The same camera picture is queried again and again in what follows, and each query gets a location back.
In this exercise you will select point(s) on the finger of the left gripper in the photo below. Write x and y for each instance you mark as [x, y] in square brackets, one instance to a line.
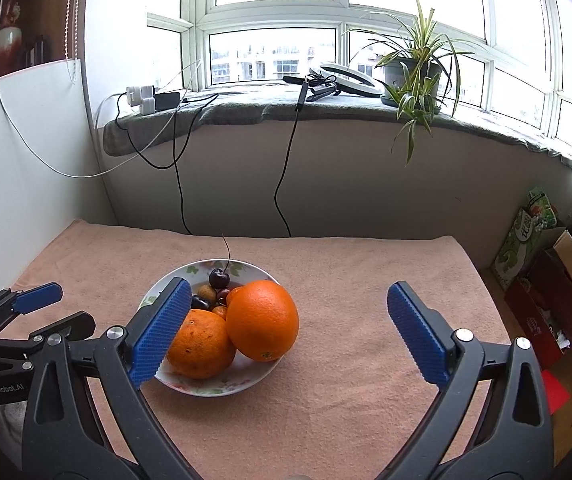
[37, 298]
[74, 327]

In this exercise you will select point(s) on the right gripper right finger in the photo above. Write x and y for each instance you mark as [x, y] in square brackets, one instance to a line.
[490, 417]

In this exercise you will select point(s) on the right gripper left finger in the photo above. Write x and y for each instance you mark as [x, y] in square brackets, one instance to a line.
[86, 416]

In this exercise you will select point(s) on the large speckled orange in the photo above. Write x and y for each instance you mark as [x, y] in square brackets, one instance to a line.
[201, 348]

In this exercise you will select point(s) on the dark cherry with stem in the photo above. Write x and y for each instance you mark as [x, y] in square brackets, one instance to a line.
[197, 302]

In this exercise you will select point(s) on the tan longan fruit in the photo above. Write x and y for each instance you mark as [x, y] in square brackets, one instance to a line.
[207, 293]

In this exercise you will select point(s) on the smooth bright orange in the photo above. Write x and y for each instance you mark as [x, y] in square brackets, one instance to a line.
[262, 321]

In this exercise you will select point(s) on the dark cherry long stem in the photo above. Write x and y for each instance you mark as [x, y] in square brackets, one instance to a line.
[218, 276]

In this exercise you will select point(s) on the small mandarin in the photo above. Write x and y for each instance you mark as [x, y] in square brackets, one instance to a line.
[231, 295]

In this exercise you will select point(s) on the tiny orange kumquat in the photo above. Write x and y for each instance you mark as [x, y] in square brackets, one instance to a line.
[221, 311]

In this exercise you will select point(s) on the floral white plate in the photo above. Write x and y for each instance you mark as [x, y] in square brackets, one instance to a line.
[243, 373]

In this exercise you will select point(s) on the white board panel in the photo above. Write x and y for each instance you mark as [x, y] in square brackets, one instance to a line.
[48, 164]

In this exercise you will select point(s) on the red box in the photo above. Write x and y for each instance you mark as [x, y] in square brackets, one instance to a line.
[533, 299]

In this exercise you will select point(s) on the green snack bag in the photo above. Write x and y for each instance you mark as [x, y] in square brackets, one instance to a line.
[535, 226]

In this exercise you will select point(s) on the white power strip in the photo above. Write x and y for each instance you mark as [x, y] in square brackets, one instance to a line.
[143, 98]

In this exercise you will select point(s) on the black power adapter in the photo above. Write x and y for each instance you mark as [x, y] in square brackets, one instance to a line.
[167, 100]

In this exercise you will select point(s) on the green sill cloth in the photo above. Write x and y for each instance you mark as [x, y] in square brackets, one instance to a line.
[121, 136]

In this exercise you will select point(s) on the black device on sill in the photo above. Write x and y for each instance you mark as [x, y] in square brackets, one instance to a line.
[332, 79]

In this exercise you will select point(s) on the potted spider plant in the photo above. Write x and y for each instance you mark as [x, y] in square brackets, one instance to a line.
[424, 55]

